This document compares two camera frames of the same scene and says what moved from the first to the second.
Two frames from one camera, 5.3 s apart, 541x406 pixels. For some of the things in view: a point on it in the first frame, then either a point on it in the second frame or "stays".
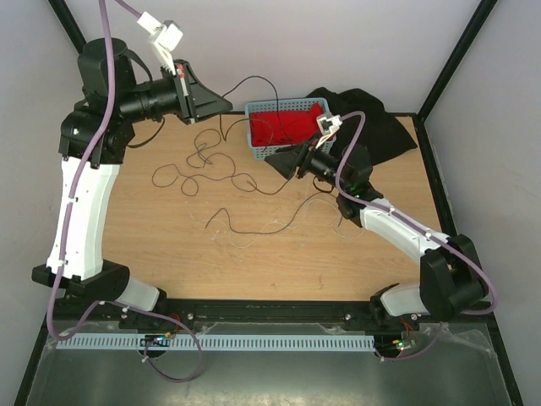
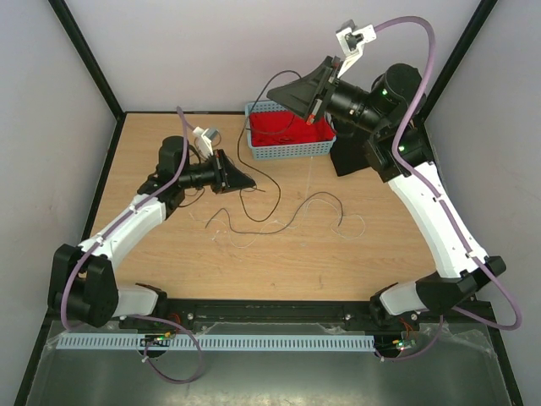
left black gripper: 193,99 to 227,177
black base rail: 107,311 stays
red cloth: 285,128 stays
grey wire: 270,232 stays
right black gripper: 286,160 to 302,93
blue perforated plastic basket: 297,105 stays
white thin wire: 284,224 stays
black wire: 276,98 to 254,168
